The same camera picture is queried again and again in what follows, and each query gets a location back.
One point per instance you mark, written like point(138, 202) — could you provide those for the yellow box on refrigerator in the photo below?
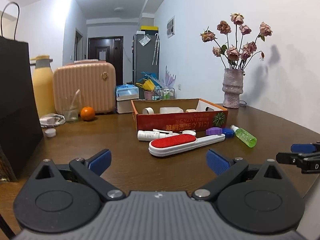
point(148, 28)

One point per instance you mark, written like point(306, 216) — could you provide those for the grey refrigerator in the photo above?
point(142, 56)

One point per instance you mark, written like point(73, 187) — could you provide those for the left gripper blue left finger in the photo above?
point(99, 162)

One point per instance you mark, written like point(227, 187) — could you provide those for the pink ribbed suitcase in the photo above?
point(96, 81)

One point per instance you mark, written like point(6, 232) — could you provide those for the small white cap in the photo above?
point(50, 133)

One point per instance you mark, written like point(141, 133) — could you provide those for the white threaded lid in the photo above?
point(189, 132)

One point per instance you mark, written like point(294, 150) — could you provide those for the yellow thermos jug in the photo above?
point(42, 79)

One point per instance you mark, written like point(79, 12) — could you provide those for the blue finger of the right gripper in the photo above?
point(288, 158)
point(304, 148)

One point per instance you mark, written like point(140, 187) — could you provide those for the clear glass with straw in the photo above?
point(70, 105)

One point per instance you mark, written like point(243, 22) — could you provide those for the white tape roll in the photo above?
point(148, 110)

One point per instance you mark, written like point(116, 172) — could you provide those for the black paper bag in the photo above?
point(20, 126)

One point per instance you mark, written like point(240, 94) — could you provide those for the wire rack with bottles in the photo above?
point(164, 93)

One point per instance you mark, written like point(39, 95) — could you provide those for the orange fruit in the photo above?
point(87, 113)

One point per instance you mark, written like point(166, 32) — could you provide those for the translucent white plastic container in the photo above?
point(169, 110)

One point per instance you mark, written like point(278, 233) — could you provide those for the blue round lid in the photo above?
point(229, 133)

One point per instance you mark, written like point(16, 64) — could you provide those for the small yellow white container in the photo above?
point(191, 110)

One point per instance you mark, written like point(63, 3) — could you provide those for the purple round lid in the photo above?
point(214, 131)

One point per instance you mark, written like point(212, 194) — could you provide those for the dark brown door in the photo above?
point(109, 49)

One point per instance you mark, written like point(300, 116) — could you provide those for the green spray bottle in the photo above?
point(244, 136)

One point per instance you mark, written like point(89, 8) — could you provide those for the white spray bottle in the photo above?
point(154, 134)

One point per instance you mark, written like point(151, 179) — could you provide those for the blue white tissue box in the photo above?
point(124, 95)

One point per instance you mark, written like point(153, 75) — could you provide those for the pink ceramic vase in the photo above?
point(232, 86)

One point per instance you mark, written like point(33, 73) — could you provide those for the red cardboard box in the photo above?
point(208, 115)

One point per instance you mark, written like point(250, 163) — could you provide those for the yellow watering can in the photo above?
point(148, 85)

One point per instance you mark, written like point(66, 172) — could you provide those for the red white lint brush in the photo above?
point(181, 143)

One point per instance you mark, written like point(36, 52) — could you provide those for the dried pink roses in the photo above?
point(235, 53)

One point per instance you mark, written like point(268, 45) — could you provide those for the white charger with cable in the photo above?
point(52, 120)

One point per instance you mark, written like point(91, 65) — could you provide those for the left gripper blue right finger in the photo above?
point(217, 162)

